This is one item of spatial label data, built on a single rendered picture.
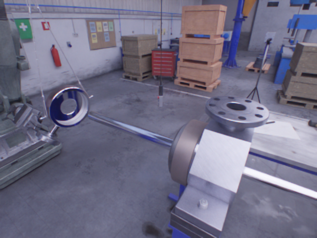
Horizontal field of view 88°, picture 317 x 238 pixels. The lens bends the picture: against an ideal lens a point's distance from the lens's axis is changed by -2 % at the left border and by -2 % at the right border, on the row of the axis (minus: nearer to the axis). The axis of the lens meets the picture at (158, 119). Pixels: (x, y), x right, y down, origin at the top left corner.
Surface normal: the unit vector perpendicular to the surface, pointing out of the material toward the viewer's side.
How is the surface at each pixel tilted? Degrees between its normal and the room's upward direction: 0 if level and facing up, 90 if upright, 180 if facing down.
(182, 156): 59
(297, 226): 0
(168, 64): 90
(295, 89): 90
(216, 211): 0
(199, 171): 45
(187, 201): 0
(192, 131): 18
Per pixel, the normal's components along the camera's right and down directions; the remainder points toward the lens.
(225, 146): -0.37, -0.31
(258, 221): 0.00, -0.87
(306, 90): -0.46, 0.44
